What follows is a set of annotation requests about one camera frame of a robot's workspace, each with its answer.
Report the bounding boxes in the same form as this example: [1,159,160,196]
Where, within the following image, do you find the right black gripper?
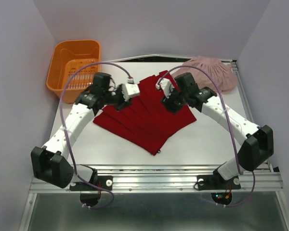
[161,83,188,114]

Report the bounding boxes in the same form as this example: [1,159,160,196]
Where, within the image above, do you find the red pleated skirt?
[93,71,197,155]

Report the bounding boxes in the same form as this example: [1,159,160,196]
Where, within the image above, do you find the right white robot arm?
[156,73,274,188]

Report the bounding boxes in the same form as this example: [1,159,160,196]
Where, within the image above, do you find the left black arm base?
[68,175,113,192]

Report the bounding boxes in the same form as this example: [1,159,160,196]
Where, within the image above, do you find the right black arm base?
[194,169,241,191]

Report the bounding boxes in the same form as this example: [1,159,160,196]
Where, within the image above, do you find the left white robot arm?
[30,73,140,190]

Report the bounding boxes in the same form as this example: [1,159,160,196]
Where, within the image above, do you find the pink pleated skirt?
[172,56,238,91]

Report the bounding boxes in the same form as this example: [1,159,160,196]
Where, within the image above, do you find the orange plastic basket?
[46,39,101,103]

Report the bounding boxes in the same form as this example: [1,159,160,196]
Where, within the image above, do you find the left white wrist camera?
[121,77,140,102]

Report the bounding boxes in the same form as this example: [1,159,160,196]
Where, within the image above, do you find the aluminium rail frame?
[18,56,289,231]

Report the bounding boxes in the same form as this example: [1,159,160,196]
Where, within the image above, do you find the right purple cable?
[156,66,256,208]

